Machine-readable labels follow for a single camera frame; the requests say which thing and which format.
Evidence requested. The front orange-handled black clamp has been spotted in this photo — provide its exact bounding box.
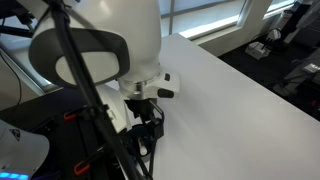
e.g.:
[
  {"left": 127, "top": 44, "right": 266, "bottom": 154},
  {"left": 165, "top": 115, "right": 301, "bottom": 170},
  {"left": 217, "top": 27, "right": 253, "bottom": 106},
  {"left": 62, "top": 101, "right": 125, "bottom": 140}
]
[{"left": 73, "top": 149, "right": 104, "bottom": 176}]

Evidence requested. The black perforated mounting board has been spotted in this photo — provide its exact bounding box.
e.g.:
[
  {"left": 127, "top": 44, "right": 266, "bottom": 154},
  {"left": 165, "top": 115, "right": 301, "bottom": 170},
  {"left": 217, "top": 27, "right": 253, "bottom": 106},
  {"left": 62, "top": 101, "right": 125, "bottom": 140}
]
[{"left": 1, "top": 90, "right": 111, "bottom": 180}]

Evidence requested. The rear orange-handled black clamp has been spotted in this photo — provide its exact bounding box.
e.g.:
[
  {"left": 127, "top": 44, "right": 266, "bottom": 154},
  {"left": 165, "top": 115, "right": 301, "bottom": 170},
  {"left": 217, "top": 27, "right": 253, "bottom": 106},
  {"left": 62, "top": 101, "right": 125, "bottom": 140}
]
[{"left": 63, "top": 107, "right": 85, "bottom": 121}]

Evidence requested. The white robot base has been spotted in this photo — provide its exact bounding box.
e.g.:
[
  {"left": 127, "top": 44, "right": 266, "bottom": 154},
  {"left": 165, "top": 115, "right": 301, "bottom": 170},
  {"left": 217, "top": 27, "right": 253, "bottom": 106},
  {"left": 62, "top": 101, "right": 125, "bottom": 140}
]
[{"left": 0, "top": 120, "right": 50, "bottom": 180}]

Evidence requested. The white device on floor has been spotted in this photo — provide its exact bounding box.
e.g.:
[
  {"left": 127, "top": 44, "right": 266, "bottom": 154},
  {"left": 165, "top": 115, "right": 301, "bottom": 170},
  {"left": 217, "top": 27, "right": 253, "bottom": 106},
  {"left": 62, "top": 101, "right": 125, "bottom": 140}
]
[{"left": 245, "top": 42, "right": 270, "bottom": 60}]

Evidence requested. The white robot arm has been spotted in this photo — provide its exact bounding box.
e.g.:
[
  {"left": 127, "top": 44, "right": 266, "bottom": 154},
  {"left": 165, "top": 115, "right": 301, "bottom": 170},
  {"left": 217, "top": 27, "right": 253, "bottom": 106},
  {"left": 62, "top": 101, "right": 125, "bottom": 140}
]
[{"left": 17, "top": 0, "right": 180, "bottom": 138}]

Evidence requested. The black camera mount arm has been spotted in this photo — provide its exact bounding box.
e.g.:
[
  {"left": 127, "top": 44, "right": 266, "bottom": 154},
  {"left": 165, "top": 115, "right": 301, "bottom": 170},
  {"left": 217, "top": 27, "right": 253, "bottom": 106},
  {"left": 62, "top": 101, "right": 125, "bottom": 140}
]
[{"left": 0, "top": 0, "right": 35, "bottom": 38}]

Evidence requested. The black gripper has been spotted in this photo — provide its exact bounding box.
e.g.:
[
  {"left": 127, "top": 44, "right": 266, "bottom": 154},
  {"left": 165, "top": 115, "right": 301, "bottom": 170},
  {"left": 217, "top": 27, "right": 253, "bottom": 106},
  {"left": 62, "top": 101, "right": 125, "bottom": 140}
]
[{"left": 126, "top": 99, "right": 165, "bottom": 140}]

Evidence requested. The orange-handled black clamp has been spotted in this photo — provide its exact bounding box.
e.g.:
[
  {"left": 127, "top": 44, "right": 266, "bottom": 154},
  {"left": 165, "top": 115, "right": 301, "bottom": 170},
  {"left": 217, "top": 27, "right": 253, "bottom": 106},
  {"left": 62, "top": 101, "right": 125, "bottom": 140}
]
[
  {"left": 63, "top": 107, "right": 85, "bottom": 121},
  {"left": 73, "top": 149, "right": 104, "bottom": 176}
]

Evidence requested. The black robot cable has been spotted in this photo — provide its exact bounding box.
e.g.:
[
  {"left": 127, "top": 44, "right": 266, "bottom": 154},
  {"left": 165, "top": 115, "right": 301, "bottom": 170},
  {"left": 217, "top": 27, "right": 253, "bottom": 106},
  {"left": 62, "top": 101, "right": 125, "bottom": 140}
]
[{"left": 46, "top": 0, "right": 158, "bottom": 180}]

